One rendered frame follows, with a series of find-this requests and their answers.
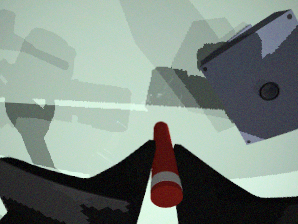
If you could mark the dark red peg with grey band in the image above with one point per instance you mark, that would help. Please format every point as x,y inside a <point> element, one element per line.
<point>165,183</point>

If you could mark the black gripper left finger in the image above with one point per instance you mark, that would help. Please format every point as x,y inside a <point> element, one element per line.
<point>113,197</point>

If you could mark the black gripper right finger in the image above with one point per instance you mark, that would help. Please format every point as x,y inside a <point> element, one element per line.
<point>209,198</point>

